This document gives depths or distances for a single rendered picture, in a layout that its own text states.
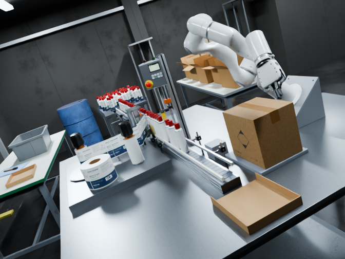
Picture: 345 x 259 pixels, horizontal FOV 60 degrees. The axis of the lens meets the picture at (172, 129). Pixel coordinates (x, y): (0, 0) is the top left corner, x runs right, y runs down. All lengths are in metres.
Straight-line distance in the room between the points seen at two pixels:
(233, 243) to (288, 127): 0.67
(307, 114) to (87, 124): 4.74
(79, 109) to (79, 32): 1.60
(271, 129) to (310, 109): 0.56
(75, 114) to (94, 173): 4.21
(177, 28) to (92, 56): 1.93
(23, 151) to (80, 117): 2.39
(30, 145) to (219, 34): 2.82
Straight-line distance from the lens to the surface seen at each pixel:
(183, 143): 1.91
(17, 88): 6.85
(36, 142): 3.81
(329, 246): 2.05
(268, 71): 1.40
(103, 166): 1.89
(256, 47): 1.44
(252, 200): 1.40
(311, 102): 2.05
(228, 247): 1.20
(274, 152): 1.58
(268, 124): 1.52
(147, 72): 2.18
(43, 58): 6.72
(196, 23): 1.59
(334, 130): 1.92
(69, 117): 6.08
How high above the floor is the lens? 1.61
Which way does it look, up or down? 17 degrees down
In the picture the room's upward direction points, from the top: 19 degrees counter-clockwise
